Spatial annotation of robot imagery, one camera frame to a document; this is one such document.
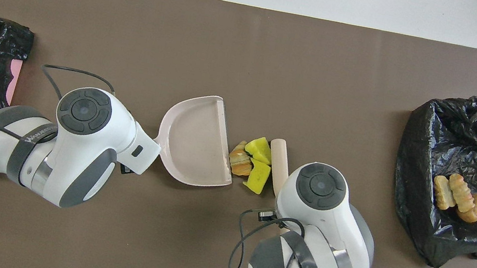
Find bin lined with black bag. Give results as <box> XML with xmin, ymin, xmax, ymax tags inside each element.
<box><xmin>378</xmin><ymin>84</ymin><xmax>477</xmax><ymax>268</ymax></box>

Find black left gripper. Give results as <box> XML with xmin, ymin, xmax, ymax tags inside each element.
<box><xmin>117</xmin><ymin>162</ymin><xmax>136</xmax><ymax>178</ymax></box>

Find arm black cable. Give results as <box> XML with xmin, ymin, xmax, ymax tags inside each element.
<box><xmin>228</xmin><ymin>206</ymin><xmax>307</xmax><ymax>268</ymax></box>
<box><xmin>0</xmin><ymin>55</ymin><xmax>119</xmax><ymax>268</ymax></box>

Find pale ridged bread piece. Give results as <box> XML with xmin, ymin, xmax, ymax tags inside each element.
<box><xmin>429</xmin><ymin>174</ymin><xmax>461</xmax><ymax>213</ymax></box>

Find striped toy croissant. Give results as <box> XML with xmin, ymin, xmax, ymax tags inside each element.
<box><xmin>226</xmin><ymin>139</ymin><xmax>258</xmax><ymax>179</ymax></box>
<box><xmin>444</xmin><ymin>172</ymin><xmax>477</xmax><ymax>215</ymax></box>

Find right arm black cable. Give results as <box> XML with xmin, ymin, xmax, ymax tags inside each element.
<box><xmin>228</xmin><ymin>206</ymin><xmax>307</xmax><ymax>268</ymax></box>

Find notched yellow sponge piece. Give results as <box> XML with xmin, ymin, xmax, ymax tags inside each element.
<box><xmin>241</xmin><ymin>157</ymin><xmax>273</xmax><ymax>196</ymax></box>

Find beige hand brush black bristles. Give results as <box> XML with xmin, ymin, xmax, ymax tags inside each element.
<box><xmin>261</xmin><ymin>137</ymin><xmax>296</xmax><ymax>199</ymax></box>

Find beige plastic dustpan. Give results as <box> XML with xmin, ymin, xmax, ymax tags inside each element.
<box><xmin>147</xmin><ymin>87</ymin><xmax>247</xmax><ymax>193</ymax></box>

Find yellow sponge chunk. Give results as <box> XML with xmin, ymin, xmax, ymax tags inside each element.
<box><xmin>242</xmin><ymin>134</ymin><xmax>276</xmax><ymax>166</ymax></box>

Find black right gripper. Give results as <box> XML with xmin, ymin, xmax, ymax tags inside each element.
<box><xmin>257</xmin><ymin>209</ymin><xmax>279</xmax><ymax>225</ymax></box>

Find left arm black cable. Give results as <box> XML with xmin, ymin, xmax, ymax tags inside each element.
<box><xmin>0</xmin><ymin>55</ymin><xmax>119</xmax><ymax>268</ymax></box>

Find brown paper table mat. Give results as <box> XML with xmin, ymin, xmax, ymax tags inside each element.
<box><xmin>0</xmin><ymin>0</ymin><xmax>477</xmax><ymax>268</ymax></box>

